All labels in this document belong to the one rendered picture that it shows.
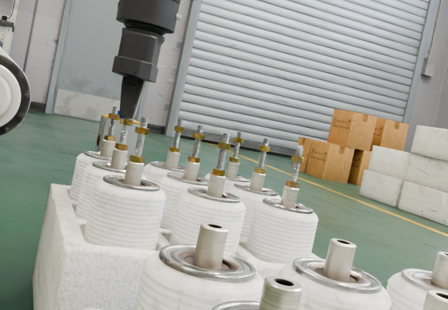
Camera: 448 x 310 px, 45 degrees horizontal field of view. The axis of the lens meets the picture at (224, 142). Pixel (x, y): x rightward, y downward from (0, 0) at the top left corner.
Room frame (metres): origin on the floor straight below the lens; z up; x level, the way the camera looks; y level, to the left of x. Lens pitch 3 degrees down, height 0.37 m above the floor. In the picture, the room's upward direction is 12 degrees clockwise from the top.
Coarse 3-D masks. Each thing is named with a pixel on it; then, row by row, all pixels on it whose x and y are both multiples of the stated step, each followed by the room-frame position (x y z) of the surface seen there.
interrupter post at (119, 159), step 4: (116, 152) 0.80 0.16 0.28; (120, 152) 0.80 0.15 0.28; (124, 152) 0.81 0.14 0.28; (112, 156) 0.81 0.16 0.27; (116, 156) 0.80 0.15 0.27; (120, 156) 0.80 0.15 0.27; (124, 156) 0.81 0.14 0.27; (112, 160) 0.81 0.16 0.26; (116, 160) 0.80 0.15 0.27; (120, 160) 0.80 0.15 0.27; (124, 160) 0.81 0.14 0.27; (112, 164) 0.80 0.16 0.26; (116, 164) 0.80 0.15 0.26; (120, 164) 0.80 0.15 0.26; (124, 164) 0.81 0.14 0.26; (116, 168) 0.80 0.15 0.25; (120, 168) 0.80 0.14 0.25; (124, 168) 0.81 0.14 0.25
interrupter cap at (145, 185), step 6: (108, 180) 0.67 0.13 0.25; (114, 180) 0.69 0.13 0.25; (120, 180) 0.71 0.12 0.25; (144, 180) 0.73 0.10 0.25; (120, 186) 0.66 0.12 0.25; (126, 186) 0.66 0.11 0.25; (132, 186) 0.67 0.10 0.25; (138, 186) 0.68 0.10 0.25; (144, 186) 0.71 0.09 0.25; (150, 186) 0.70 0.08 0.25; (156, 186) 0.71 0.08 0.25
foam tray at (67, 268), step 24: (48, 216) 0.88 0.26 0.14; (72, 216) 0.75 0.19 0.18; (48, 240) 0.81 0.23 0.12; (72, 240) 0.64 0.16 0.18; (168, 240) 0.78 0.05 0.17; (240, 240) 0.82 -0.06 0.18; (48, 264) 0.74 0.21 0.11; (72, 264) 0.61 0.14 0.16; (96, 264) 0.62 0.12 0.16; (120, 264) 0.63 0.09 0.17; (264, 264) 0.71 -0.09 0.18; (48, 288) 0.69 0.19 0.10; (72, 288) 0.61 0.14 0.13; (96, 288) 0.62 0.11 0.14; (120, 288) 0.63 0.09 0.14
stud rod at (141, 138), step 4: (144, 120) 0.70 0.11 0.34; (140, 124) 0.70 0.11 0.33; (144, 124) 0.70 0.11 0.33; (140, 136) 0.70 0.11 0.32; (144, 136) 0.70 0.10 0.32; (140, 140) 0.70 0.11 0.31; (136, 144) 0.70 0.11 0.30; (140, 144) 0.70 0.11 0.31; (136, 148) 0.70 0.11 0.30; (140, 148) 0.70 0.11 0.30; (136, 152) 0.70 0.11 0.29; (140, 152) 0.70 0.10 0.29; (140, 156) 0.70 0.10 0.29
